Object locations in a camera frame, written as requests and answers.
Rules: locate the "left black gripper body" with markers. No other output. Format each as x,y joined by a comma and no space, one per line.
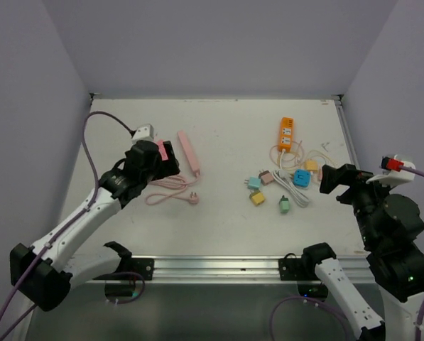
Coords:
150,172

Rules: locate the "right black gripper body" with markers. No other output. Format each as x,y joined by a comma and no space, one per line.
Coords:
366,195

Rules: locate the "pink triangular socket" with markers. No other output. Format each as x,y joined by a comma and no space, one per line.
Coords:
162,150

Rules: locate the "long pink power strip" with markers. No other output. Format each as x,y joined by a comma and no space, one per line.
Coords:
189,153

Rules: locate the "yellow charger plug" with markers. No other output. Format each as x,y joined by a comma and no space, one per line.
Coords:
311,166

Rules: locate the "blue plug adapter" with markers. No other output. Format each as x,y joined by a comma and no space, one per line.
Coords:
301,178

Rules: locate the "green cube plug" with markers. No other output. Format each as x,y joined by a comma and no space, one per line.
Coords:
284,205

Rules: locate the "brown cube plug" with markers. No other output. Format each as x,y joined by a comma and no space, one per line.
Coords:
266,177

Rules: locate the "orange power strip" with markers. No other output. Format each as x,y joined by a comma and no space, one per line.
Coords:
285,136

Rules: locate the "yellow cube plug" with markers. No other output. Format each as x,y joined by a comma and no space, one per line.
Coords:
257,198

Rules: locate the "teal cube plug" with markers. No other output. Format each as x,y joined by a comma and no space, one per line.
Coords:
253,183

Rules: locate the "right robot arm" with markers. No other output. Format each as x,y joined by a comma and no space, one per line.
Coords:
388,224

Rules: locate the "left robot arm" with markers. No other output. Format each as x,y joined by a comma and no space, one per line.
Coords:
45,272

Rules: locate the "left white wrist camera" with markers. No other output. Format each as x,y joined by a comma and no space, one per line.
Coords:
143,133

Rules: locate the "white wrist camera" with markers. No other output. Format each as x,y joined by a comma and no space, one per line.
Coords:
143,133
392,174

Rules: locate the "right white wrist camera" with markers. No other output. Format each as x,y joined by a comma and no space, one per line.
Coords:
392,174

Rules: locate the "right side rail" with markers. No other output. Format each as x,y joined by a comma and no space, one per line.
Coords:
337,98

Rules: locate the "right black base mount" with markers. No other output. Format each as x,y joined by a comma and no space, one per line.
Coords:
292,268

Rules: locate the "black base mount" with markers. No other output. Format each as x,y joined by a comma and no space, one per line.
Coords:
142,266
292,268

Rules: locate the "aluminium front rail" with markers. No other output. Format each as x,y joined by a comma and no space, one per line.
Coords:
215,269

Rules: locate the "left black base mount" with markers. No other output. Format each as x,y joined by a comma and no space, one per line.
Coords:
142,266

